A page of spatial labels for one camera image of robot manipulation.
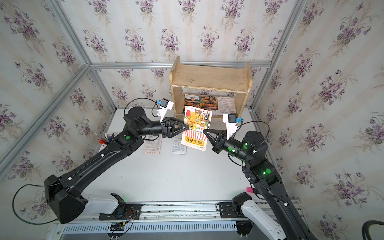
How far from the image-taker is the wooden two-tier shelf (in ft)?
2.37

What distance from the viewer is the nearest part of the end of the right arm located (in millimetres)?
506

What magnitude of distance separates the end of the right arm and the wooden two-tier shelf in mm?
254
